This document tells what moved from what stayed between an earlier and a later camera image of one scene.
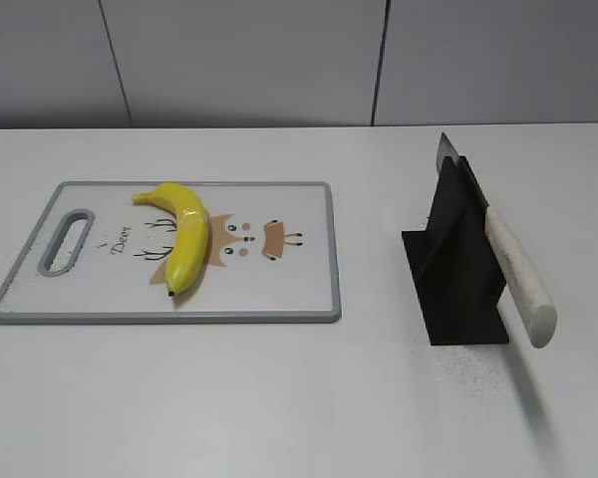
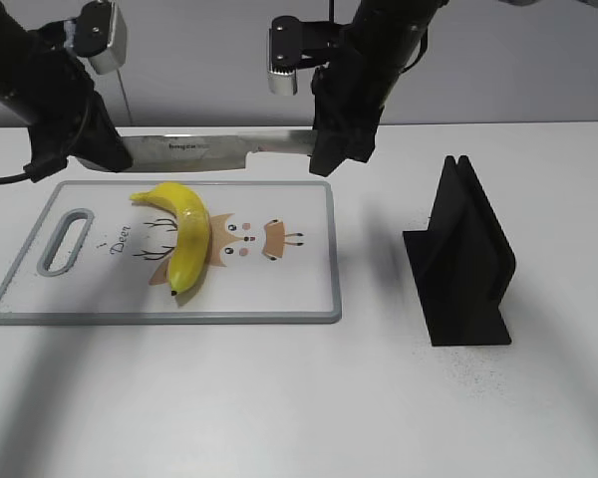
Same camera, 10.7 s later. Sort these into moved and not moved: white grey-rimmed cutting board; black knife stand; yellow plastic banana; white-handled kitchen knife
Moved: white-handled kitchen knife
Not moved: black knife stand; yellow plastic banana; white grey-rimmed cutting board
